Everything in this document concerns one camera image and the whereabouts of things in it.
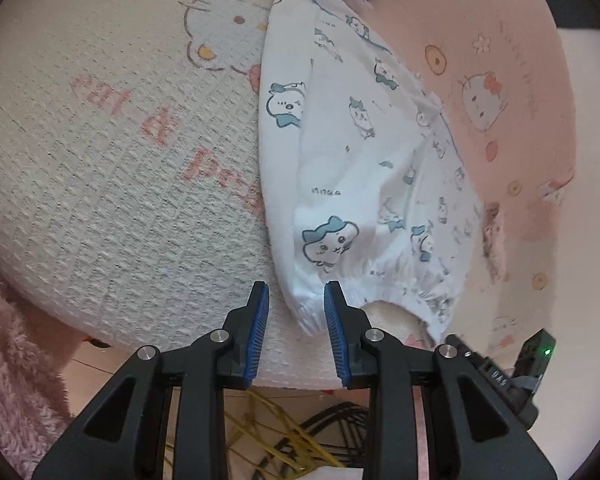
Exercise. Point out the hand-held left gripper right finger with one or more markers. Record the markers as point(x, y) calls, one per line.
point(336, 330)

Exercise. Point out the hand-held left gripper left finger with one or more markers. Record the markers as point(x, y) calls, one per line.
point(257, 330)

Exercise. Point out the white cartoon print pants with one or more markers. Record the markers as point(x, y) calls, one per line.
point(340, 160)

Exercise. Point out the pink cat print bed sheet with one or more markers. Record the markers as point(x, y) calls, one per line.
point(105, 185)

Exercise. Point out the pink fluffy blanket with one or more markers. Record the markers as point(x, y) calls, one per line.
point(15, 360)

